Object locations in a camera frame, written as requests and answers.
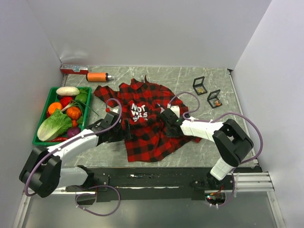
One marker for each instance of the toy purple onion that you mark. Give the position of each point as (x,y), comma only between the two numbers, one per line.
(73,132)

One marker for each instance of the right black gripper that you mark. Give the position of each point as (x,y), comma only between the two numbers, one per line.
(169,134)

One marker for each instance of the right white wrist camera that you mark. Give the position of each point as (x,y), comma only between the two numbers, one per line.
(175,109)

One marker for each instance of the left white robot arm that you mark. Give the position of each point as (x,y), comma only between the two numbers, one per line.
(43,171)

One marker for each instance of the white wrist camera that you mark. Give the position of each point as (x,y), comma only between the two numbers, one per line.
(175,109)
(114,111)

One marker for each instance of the orange cylindrical bottle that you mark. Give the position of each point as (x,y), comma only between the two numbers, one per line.
(99,77)

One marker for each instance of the toy orange pumpkin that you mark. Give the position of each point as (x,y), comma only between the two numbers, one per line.
(74,113)

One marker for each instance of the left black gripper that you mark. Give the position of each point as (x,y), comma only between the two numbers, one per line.
(122,135)

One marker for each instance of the black case with orange brooch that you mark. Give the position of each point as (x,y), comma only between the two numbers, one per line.
(213,99)

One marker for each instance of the toy napa cabbage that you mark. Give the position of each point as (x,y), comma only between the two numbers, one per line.
(54,126)

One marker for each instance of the toy green pepper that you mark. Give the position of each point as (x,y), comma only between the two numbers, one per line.
(82,97)

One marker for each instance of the toy red chili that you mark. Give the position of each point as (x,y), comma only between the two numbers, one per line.
(58,139)

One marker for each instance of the toy red tomato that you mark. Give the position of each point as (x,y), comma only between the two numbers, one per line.
(65,100)

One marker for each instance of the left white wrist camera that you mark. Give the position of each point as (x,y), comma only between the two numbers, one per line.
(114,111)

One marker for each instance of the red rectangular box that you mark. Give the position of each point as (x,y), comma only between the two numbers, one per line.
(74,69)

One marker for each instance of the red black plaid shirt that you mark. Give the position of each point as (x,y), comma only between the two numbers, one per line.
(141,101)

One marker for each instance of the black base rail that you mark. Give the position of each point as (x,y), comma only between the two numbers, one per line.
(152,183)

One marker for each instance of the toy orange fruit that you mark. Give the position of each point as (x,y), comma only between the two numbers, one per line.
(54,106)

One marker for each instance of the toy white radish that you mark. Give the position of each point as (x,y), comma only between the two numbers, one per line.
(67,91)

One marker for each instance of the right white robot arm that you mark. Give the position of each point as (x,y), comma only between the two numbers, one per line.
(232,142)

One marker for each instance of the black case with gold brooch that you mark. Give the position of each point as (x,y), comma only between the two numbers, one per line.
(198,85)

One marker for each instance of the green plastic basket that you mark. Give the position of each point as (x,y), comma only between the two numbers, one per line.
(52,97)

